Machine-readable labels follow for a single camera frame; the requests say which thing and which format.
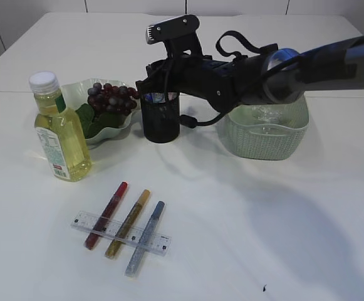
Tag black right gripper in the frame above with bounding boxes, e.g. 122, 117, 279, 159
136, 56, 239, 113

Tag pink purple scissors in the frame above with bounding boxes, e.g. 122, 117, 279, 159
167, 92, 179, 101

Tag clear plastic sheet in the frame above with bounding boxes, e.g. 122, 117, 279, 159
252, 106, 283, 135

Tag blue scissors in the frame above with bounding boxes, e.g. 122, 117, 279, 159
143, 92, 165, 104

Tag red artificial grape bunch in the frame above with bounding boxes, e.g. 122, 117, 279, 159
75, 82, 141, 139

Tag yellow tea bottle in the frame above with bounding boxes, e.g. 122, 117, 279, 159
29, 71, 91, 182

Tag red glitter glue pen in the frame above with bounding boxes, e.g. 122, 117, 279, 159
84, 181, 128, 250

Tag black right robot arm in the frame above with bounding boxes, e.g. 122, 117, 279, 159
136, 31, 364, 113

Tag pale green plastic basket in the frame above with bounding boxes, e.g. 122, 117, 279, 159
216, 95, 309, 161

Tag black mesh pen holder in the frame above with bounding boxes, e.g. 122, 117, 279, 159
140, 94, 180, 144

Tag pale green wavy plate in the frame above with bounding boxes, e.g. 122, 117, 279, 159
60, 78, 141, 145

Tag silver glitter glue pen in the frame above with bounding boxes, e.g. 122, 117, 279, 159
125, 201, 165, 277

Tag gold glitter glue pen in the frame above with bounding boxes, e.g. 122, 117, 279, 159
105, 189, 150, 259

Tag clear plastic ruler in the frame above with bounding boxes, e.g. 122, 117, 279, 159
71, 211, 172, 256

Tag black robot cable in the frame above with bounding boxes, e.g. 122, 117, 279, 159
180, 30, 278, 129

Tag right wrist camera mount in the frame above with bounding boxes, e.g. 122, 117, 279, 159
145, 14, 203, 58

